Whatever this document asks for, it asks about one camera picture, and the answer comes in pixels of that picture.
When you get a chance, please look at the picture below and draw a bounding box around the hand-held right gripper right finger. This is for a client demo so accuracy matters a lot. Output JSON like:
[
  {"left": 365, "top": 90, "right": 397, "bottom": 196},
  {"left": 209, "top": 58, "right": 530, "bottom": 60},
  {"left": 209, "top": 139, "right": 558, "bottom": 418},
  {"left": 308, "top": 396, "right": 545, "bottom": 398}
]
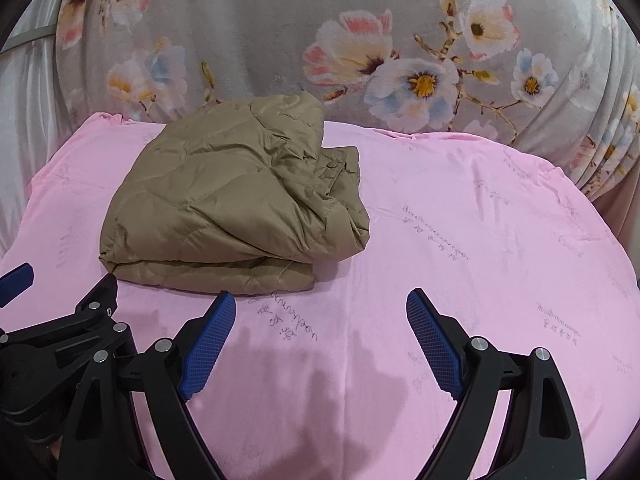
[{"left": 406, "top": 288, "right": 587, "bottom": 480}]

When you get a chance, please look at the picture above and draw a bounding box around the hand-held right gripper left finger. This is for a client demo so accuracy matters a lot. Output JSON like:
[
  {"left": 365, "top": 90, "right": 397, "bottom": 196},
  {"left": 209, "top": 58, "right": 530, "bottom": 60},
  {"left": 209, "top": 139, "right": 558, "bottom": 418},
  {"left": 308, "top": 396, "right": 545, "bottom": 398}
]
[{"left": 56, "top": 292, "right": 237, "bottom": 480}]

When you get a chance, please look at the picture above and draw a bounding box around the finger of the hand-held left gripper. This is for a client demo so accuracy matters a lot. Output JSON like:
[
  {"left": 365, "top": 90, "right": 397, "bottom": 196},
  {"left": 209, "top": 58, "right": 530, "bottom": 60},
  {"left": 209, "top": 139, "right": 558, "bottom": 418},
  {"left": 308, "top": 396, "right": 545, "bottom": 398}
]
[
  {"left": 0, "top": 263, "right": 35, "bottom": 308},
  {"left": 0, "top": 275, "right": 137, "bottom": 377}
]

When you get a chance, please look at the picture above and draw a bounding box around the olive quilted jacket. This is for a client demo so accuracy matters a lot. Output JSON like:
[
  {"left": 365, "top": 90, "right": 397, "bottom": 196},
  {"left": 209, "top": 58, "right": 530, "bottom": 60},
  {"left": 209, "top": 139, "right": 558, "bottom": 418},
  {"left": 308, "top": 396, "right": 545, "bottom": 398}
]
[{"left": 98, "top": 91, "right": 372, "bottom": 296}]

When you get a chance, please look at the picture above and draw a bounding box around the pink bed sheet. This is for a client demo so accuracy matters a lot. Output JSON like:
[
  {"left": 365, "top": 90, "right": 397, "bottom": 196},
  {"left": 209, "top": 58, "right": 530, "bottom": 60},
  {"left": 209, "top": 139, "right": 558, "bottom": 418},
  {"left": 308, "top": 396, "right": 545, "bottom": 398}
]
[{"left": 0, "top": 112, "right": 640, "bottom": 480}]

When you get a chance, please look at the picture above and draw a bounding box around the white satin curtain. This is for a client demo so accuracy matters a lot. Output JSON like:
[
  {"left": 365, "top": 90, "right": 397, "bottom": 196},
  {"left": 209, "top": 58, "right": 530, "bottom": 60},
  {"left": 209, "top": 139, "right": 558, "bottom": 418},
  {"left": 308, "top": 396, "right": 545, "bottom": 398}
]
[{"left": 0, "top": 0, "right": 83, "bottom": 256}]

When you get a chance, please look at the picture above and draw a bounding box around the dusty pink cloth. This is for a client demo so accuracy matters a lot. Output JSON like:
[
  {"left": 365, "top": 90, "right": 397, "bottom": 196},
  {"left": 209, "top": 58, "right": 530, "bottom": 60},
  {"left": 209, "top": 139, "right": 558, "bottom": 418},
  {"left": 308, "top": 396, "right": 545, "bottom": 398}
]
[{"left": 592, "top": 177, "right": 640, "bottom": 261}]

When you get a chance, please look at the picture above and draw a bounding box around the grey floral cloth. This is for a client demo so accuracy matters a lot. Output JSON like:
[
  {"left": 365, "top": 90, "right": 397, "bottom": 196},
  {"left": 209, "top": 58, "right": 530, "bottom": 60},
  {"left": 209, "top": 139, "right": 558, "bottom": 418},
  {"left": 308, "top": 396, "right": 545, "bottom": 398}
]
[{"left": 55, "top": 0, "right": 640, "bottom": 201}]

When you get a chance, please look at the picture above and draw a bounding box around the grey metal rail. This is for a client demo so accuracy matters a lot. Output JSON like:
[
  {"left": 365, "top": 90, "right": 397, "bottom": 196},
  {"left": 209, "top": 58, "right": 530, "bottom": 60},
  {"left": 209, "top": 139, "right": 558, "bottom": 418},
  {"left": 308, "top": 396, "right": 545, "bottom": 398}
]
[{"left": 0, "top": 27, "right": 57, "bottom": 53}]

